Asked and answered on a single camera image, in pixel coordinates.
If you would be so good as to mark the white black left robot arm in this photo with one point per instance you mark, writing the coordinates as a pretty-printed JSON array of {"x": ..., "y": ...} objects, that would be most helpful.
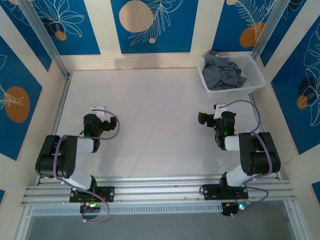
[{"x": 62, "y": 160}]

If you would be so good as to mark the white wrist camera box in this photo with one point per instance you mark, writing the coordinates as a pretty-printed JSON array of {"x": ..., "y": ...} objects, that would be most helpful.
[
  {"x": 219, "y": 108},
  {"x": 98, "y": 110}
]

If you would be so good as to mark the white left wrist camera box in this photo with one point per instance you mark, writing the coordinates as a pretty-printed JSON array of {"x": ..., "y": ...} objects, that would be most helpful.
[{"x": 98, "y": 110}]

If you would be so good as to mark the aluminium corner post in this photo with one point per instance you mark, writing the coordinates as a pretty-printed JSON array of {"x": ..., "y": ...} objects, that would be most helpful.
[
  {"x": 265, "y": 32},
  {"x": 42, "y": 32}
]

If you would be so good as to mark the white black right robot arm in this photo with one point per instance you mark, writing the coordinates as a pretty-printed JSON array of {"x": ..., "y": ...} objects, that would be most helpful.
[{"x": 260, "y": 160}]

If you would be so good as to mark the black controller board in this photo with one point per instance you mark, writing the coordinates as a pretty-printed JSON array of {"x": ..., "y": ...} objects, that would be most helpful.
[
  {"x": 90, "y": 205},
  {"x": 228, "y": 211}
]

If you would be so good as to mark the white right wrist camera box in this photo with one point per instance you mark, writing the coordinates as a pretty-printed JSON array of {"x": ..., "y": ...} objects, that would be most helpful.
[{"x": 219, "y": 108}]

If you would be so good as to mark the aluminium rail frame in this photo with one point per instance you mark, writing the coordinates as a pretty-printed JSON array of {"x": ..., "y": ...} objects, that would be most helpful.
[{"x": 155, "y": 191}]

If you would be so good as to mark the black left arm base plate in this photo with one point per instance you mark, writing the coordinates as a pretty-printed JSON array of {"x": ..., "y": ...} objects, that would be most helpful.
[{"x": 107, "y": 193}]

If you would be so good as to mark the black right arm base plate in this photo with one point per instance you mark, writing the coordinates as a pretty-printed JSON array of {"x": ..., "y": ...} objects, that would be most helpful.
[{"x": 210, "y": 191}]

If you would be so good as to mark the grey t-shirt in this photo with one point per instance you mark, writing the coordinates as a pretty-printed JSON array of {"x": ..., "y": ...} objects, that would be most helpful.
[{"x": 220, "y": 75}]

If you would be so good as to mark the white plastic mesh basket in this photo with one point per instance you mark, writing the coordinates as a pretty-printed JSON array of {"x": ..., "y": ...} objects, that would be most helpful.
[{"x": 252, "y": 72}]

